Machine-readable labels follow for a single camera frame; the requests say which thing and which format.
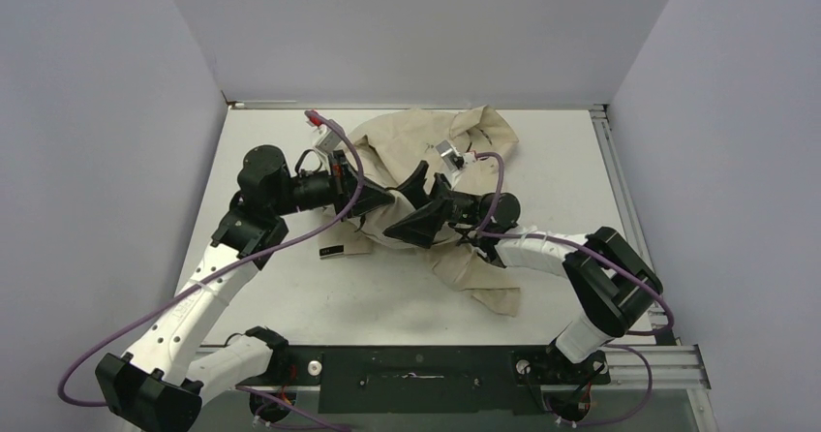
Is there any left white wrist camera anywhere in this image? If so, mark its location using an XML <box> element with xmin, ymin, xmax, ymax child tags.
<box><xmin>312</xmin><ymin>125</ymin><xmax>342</xmax><ymax>156</ymax></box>

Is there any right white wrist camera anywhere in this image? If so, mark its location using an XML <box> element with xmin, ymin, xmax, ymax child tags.
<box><xmin>436</xmin><ymin>140</ymin><xmax>466</xmax><ymax>173</ymax></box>

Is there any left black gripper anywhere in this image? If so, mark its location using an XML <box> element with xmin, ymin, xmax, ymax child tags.
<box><xmin>270</xmin><ymin>150</ymin><xmax>393</xmax><ymax>222</ymax></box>

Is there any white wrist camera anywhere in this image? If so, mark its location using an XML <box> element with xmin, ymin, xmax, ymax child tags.
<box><xmin>436</xmin><ymin>140</ymin><xmax>466</xmax><ymax>173</ymax></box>
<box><xmin>312</xmin><ymin>125</ymin><xmax>342</xmax><ymax>156</ymax></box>

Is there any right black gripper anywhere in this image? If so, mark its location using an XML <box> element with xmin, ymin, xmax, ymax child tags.
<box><xmin>383</xmin><ymin>161</ymin><xmax>485</xmax><ymax>248</ymax></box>

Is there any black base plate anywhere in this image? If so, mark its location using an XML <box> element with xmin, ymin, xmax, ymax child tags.
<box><xmin>245</xmin><ymin>345</ymin><xmax>611</xmax><ymax>416</ymax></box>

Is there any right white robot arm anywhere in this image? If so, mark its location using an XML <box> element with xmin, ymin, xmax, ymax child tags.
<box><xmin>384</xmin><ymin>162</ymin><xmax>663</xmax><ymax>382</ymax></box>

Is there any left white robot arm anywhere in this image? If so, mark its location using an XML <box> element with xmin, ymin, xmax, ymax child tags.
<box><xmin>95</xmin><ymin>145</ymin><xmax>395</xmax><ymax>431</ymax></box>

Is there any aluminium frame rail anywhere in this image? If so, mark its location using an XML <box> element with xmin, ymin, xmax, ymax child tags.
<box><xmin>590</xmin><ymin>105</ymin><xmax>710</xmax><ymax>392</ymax></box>

